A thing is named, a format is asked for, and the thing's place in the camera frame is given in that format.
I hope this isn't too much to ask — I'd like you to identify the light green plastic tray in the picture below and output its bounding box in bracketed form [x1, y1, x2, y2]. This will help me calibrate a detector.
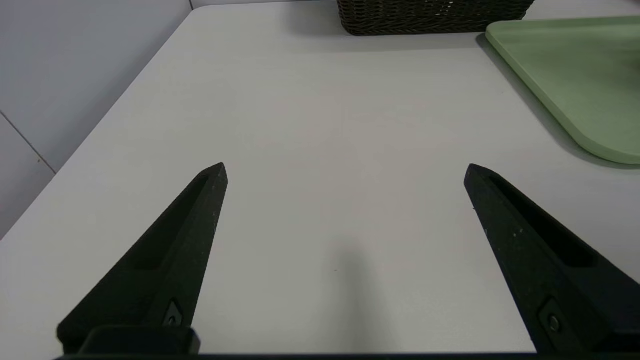
[485, 16, 640, 165]

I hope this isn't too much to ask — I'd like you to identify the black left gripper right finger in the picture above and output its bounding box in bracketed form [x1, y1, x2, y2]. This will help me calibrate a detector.
[463, 163, 640, 357]

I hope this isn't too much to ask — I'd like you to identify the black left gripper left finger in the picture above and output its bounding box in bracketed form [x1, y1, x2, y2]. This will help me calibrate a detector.
[56, 162, 229, 355]

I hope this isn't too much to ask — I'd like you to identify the dark brown wicker basket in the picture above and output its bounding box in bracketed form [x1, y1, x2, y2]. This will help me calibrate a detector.
[336, 0, 537, 37]

